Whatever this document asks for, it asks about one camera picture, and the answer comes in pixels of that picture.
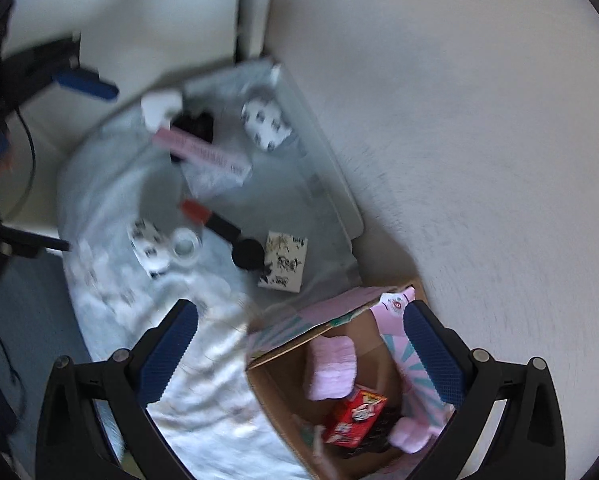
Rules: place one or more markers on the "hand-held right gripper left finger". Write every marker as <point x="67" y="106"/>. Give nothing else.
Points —
<point x="169" y="355"/>

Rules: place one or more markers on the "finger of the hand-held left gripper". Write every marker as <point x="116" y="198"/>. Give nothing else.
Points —
<point x="84" y="84"/>
<point x="29" y="241"/>

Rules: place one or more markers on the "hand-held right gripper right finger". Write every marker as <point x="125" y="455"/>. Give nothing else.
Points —
<point x="434" y="355"/>

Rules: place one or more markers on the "clear plastic box of picks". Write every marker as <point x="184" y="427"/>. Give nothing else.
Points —
<point x="102" y="272"/>

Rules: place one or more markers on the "pink cardboard box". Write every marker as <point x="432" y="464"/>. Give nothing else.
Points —
<point x="274" y="395"/>

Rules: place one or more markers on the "light blue printed cloth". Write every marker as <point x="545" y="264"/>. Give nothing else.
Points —
<point x="219" y="410"/>

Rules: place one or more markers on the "small white container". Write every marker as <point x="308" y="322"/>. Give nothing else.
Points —
<point x="158" y="106"/>

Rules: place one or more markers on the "pink foam pack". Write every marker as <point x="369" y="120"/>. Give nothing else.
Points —
<point x="410" y="435"/>
<point x="332" y="367"/>

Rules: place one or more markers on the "black pouch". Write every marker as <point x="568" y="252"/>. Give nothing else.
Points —
<point x="382" y="430"/>

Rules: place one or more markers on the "red printed box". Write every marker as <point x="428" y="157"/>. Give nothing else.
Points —
<point x="354" y="417"/>

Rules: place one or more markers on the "clear tape roll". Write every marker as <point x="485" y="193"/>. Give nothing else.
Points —
<point x="185" y="245"/>

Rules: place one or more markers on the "small black object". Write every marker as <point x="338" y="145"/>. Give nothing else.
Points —
<point x="195" y="125"/>

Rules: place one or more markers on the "black round jar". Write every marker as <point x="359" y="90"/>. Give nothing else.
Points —
<point x="247" y="255"/>

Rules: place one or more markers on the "long pink box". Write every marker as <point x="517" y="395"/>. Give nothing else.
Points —
<point x="202" y="152"/>

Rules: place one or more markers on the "black pen with red cap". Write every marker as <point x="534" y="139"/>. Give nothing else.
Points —
<point x="209" y="219"/>

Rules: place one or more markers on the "white printed card box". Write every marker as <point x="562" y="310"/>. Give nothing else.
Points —
<point x="283" y="262"/>

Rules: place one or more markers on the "clear plastic bag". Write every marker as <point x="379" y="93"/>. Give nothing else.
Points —
<point x="209" y="180"/>

